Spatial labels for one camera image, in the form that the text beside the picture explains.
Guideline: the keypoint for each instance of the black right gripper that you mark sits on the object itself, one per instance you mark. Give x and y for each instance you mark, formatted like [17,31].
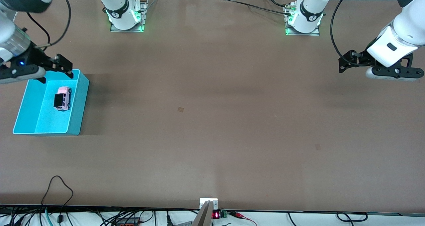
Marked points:
[36,57]

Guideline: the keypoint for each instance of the cyan plastic bin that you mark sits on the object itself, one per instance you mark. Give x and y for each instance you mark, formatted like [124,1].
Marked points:
[49,123]

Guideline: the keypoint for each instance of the pink jeep toy black roof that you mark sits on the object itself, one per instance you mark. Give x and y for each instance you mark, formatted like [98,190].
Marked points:
[62,99]

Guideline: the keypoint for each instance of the red digit display module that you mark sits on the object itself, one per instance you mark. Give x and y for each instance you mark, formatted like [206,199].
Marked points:
[216,215]

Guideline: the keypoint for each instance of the grey metal camera bar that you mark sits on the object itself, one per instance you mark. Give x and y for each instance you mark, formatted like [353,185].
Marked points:
[203,216]

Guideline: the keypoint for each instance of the black orange power strip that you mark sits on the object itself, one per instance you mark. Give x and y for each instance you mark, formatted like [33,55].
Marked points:
[127,221]

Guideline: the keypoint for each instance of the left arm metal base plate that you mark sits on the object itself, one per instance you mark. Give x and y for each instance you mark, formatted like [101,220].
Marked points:
[317,31]

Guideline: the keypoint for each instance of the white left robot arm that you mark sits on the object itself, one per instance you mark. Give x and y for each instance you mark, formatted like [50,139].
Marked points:
[398,30]

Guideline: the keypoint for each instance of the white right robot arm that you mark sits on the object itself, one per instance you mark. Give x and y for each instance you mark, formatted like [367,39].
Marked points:
[116,3]

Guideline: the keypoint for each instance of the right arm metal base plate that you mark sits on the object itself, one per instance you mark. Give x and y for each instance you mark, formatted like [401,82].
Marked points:
[143,13]

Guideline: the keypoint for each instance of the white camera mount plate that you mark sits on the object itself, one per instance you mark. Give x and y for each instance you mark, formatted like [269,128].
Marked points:
[203,201]

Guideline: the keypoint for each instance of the red clip leads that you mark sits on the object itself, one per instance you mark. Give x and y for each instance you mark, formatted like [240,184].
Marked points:
[242,216]

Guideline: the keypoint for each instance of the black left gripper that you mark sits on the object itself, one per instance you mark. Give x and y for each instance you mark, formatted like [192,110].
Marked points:
[361,58]

